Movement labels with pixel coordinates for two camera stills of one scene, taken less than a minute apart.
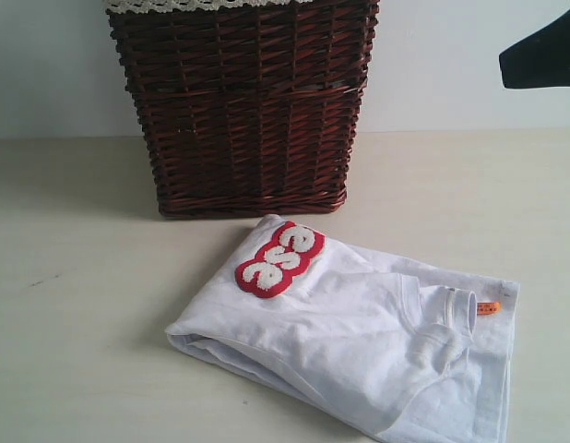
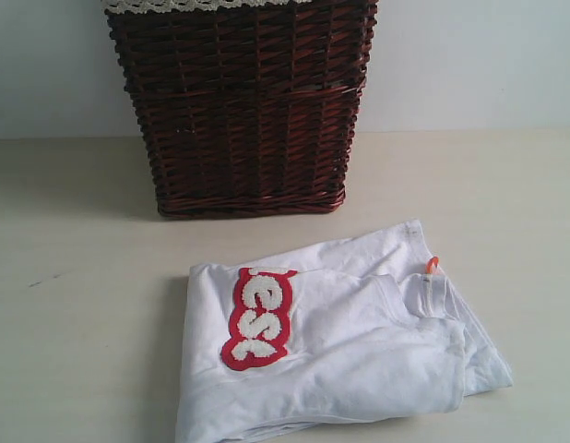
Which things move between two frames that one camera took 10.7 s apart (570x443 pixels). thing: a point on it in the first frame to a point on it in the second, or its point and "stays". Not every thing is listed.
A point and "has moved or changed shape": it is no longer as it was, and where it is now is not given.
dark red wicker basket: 249,109 stays
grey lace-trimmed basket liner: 129,6 stays
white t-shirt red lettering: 365,348 has moved or changed shape
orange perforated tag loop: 484,307 to 430,264
